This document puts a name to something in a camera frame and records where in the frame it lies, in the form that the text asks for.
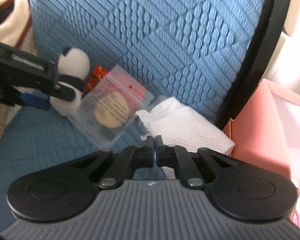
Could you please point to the black chair frame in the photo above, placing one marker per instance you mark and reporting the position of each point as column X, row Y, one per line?
column 262, row 55

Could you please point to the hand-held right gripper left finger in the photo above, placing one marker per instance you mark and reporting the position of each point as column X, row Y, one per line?
column 148, row 155

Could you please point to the pink cardboard box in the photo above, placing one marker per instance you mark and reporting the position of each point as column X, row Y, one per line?
column 260, row 135

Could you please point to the blue textured chair cover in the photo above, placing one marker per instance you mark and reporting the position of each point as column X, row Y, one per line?
column 152, row 30

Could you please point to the white paper towel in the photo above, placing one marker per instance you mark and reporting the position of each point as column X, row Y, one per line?
column 185, row 125

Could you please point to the clear zip bag with puff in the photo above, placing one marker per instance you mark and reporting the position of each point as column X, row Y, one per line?
column 110, row 110

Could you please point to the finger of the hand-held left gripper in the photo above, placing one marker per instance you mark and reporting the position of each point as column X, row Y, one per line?
column 63, row 93
column 35, row 102

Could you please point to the shiny red packet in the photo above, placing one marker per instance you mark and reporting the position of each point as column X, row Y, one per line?
column 97, row 76

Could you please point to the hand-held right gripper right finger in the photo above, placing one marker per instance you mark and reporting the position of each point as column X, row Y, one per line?
column 162, row 155

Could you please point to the panda plush toy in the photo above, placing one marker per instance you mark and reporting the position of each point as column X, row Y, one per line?
column 73, row 62

